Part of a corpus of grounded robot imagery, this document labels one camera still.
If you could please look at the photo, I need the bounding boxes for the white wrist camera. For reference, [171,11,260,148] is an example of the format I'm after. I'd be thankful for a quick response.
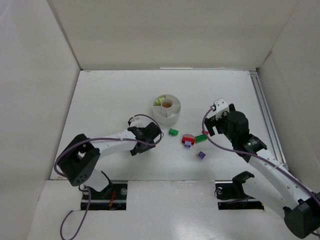
[213,97,230,121]
[128,116,143,128]

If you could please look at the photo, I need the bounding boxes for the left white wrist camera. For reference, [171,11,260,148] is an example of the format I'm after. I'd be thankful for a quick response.
[128,116,143,128]

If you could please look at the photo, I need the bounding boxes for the lime green lego brick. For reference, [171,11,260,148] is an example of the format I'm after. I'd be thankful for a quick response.
[154,98,163,106]

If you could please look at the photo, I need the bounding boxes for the dark green lego brick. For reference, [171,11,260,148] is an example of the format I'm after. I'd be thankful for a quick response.
[168,128,179,137]

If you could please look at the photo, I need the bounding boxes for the aluminium rail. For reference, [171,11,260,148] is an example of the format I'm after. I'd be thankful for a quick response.
[249,70,287,164]

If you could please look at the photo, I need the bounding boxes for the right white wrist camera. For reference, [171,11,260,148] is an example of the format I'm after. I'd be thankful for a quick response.
[213,97,230,121]

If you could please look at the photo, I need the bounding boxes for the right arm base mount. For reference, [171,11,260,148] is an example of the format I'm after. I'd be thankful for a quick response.
[214,171,265,211]

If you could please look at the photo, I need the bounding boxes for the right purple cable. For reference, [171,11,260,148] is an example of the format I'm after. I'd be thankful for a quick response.
[201,105,320,201]

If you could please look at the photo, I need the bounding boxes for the red pink lego figure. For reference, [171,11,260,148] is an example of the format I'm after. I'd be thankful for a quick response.
[181,134,196,149]

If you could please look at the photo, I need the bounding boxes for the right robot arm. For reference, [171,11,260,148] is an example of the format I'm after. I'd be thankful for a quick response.
[201,98,320,239]

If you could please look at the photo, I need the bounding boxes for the white round divided container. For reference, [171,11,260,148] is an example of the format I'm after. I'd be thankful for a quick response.
[152,94,182,125]

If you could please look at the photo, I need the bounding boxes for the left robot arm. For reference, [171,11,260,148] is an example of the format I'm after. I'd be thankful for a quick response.
[54,122,163,194]

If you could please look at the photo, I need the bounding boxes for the green lego plate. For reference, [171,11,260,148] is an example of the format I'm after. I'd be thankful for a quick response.
[195,134,207,144]

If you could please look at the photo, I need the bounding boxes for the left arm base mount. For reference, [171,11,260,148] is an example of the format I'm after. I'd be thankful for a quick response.
[88,181,128,211]

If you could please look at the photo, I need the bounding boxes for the brown lego plate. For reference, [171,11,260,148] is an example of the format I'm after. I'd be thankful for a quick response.
[161,98,173,108]

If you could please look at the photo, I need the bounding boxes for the purple lego brick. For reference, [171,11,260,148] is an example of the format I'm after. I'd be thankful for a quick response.
[196,151,206,161]

